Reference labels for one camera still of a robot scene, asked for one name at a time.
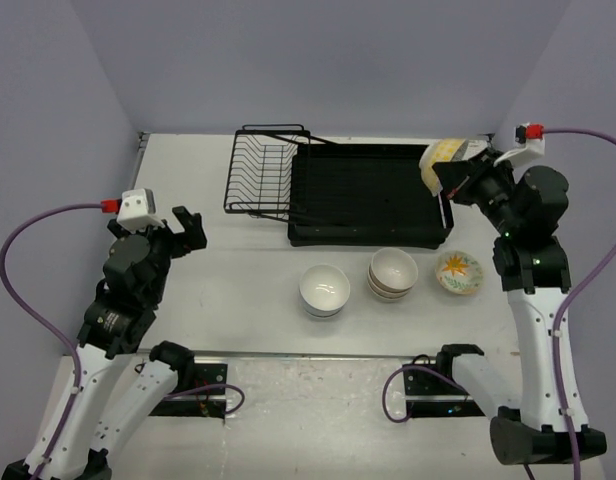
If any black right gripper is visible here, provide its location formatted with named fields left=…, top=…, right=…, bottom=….
left=434, top=146, right=522, bottom=233

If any yellow dotted white bowl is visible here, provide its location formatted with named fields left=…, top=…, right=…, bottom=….
left=419, top=138, right=489, bottom=196

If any floral orange green bowl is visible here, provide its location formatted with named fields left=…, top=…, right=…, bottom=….
left=435, top=250, right=484, bottom=295

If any beige bowl back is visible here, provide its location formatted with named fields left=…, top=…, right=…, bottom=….
left=369, top=247, right=419, bottom=292

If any beige bowl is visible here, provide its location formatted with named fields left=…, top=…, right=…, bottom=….
left=369, top=247, right=419, bottom=292
left=367, top=271, right=415, bottom=301
left=370, top=289, right=409, bottom=303

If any beige bowl front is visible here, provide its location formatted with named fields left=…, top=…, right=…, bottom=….
left=370, top=289, right=409, bottom=303

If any light blue bowl back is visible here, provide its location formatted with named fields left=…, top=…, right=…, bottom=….
left=299, top=264, right=351, bottom=299

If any light blue bowl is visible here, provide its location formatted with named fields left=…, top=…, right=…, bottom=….
left=306, top=311, right=339, bottom=321
left=301, top=296, right=348, bottom=312
left=299, top=264, right=351, bottom=299

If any light blue bowl front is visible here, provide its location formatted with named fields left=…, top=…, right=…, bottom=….
left=306, top=311, right=339, bottom=321

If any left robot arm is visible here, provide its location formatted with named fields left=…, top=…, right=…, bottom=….
left=0, top=200, right=207, bottom=479

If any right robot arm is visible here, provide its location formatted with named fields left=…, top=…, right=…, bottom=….
left=433, top=156, right=607, bottom=471

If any black drain tray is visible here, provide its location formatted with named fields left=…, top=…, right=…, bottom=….
left=287, top=143, right=454, bottom=250

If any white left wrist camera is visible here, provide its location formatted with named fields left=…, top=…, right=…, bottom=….
left=116, top=188, right=164, bottom=232

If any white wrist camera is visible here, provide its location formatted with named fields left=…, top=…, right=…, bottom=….
left=116, top=188, right=164, bottom=232
left=494, top=123, right=545, bottom=169

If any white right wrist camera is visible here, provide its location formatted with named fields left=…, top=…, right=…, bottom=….
left=494, top=123, right=545, bottom=169

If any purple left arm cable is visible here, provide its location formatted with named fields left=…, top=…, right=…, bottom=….
left=0, top=198, right=122, bottom=479

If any black wire dish rack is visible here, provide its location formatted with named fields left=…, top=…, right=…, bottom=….
left=223, top=123, right=334, bottom=224

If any aluminium table edge rail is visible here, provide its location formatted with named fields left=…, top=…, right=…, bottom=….
left=124, top=132, right=150, bottom=191

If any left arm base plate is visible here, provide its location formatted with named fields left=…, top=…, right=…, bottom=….
left=147, top=362, right=229, bottom=419

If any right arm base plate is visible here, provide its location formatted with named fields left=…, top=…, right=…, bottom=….
left=402, top=369, right=484, bottom=419

